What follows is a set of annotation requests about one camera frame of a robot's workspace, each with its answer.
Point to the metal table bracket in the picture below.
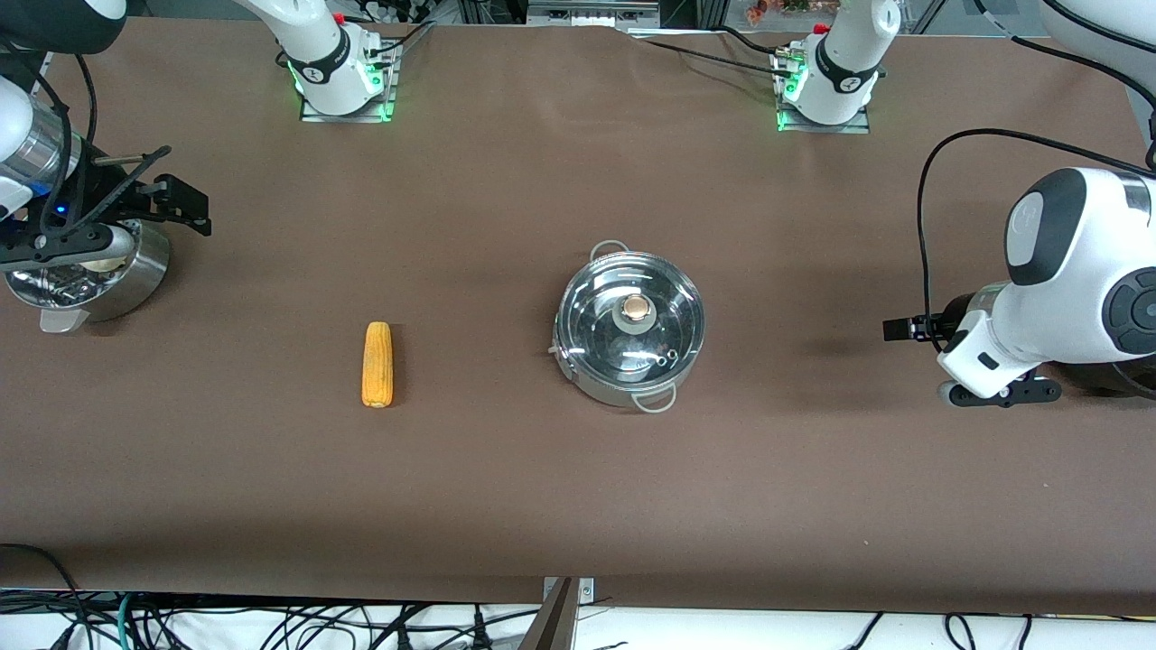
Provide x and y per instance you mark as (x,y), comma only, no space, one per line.
(585,591)

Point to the steel saucepan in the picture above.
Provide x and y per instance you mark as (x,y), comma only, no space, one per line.
(135,280)

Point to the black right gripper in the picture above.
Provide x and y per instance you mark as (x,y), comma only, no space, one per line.
(101,200)

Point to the white power strip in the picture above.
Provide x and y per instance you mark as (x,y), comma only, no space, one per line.
(397,9)

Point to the white steamed bun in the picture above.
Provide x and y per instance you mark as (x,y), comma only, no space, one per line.
(104,264)

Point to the brown table cover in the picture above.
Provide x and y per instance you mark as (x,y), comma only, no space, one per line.
(452,496)

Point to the grey camera pole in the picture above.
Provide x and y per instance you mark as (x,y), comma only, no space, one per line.
(553,627)

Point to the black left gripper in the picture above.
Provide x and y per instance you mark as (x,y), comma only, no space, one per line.
(950,324)

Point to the orange background clutter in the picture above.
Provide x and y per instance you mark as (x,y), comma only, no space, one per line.
(777,7)

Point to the glass pot lid with knob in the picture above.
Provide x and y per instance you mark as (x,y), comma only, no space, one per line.
(591,316)

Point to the yellow corn cob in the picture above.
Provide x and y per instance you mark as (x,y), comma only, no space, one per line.
(377,366)

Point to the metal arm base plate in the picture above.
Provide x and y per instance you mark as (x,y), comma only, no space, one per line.
(379,90)
(862,122)

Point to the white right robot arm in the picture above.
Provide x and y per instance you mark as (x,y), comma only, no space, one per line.
(316,45)

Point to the black rice cooker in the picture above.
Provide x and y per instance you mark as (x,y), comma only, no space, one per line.
(1120,384)

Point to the aluminium frame rail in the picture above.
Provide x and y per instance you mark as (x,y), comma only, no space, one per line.
(591,11)

